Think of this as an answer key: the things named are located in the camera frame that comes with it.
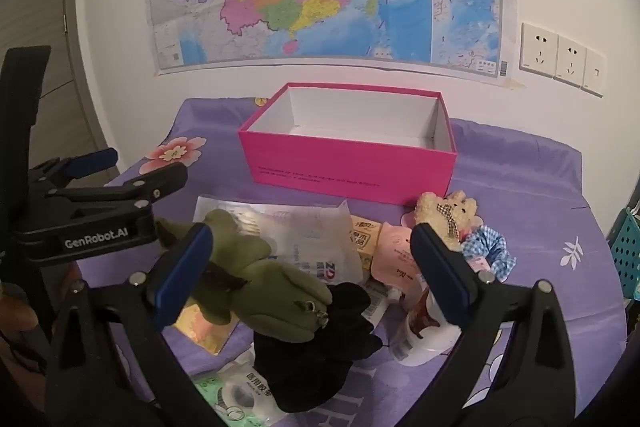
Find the black cloth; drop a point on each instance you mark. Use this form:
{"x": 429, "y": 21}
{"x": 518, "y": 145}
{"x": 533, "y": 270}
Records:
{"x": 310, "y": 357}

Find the small yellow tissue pack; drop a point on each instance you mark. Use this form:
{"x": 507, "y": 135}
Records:
{"x": 362, "y": 237}

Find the white squeeze tube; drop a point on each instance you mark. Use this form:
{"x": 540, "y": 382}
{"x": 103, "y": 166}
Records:
{"x": 385, "y": 296}

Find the beige plush bear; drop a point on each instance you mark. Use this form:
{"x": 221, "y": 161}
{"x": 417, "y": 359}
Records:
{"x": 440, "y": 207}

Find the clear printed plastic bag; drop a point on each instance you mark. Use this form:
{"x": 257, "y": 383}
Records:
{"x": 310, "y": 232}

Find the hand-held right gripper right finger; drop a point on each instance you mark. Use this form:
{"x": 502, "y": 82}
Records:
{"x": 445, "y": 279}

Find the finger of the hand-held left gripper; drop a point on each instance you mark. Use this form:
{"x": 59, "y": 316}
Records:
{"x": 145, "y": 187}
{"x": 90, "y": 162}

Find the teal plastic basket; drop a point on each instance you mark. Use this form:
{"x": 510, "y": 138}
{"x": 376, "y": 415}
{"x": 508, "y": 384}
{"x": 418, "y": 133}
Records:
{"x": 625, "y": 252}

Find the plain pink tissue pack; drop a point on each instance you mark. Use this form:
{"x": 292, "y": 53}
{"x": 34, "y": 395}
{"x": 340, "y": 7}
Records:
{"x": 395, "y": 257}

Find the pink cardboard box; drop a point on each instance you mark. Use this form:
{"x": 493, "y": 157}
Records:
{"x": 350, "y": 167}

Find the white bottle brown print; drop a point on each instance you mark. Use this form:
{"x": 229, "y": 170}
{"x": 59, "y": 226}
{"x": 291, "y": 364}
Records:
{"x": 420, "y": 342}

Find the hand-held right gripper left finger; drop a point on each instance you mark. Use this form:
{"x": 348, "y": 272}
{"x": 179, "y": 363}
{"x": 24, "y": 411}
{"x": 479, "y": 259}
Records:
{"x": 175, "y": 282}

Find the purple floral bedsheet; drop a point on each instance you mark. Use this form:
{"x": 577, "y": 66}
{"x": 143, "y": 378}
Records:
{"x": 525, "y": 207}

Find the blue gingham scrunchie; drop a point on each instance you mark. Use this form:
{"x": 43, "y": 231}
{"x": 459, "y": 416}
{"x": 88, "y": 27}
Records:
{"x": 495, "y": 252}

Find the gold foil packet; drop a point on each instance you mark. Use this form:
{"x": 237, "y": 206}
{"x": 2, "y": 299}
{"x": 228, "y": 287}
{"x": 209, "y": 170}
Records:
{"x": 200, "y": 332}

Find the white wall switch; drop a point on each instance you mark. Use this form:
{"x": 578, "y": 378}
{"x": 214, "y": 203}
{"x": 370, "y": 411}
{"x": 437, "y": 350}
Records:
{"x": 595, "y": 72}

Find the green plush toy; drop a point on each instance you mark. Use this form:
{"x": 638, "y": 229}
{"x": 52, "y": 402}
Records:
{"x": 280, "y": 297}

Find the white wall socket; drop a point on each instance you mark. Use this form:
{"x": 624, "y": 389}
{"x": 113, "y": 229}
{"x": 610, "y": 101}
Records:
{"x": 570, "y": 59}
{"x": 539, "y": 49}

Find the green white packet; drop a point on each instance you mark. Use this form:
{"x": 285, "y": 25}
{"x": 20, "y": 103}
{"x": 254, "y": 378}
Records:
{"x": 240, "y": 397}

